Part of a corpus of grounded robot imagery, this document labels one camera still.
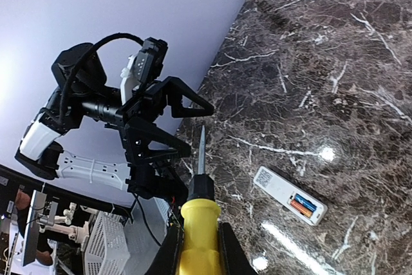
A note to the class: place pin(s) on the white remote control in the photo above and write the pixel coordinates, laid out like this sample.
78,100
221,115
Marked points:
284,192

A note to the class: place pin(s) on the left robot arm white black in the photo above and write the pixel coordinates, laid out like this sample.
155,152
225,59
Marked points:
82,92

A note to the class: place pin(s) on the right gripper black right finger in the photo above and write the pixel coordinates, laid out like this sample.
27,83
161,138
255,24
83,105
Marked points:
232,257

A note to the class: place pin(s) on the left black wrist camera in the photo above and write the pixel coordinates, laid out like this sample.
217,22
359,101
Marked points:
142,68

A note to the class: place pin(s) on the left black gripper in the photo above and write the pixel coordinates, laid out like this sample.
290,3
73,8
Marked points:
147,143

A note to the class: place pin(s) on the orange blue battery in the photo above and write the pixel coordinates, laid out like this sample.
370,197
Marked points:
305,203
301,209

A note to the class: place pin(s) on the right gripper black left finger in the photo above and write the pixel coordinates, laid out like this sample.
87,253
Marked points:
167,259

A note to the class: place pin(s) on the white perforated basket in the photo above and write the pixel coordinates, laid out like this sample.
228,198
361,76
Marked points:
106,251

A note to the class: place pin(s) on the yellow handled screwdriver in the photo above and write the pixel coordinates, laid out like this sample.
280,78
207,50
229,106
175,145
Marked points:
200,252

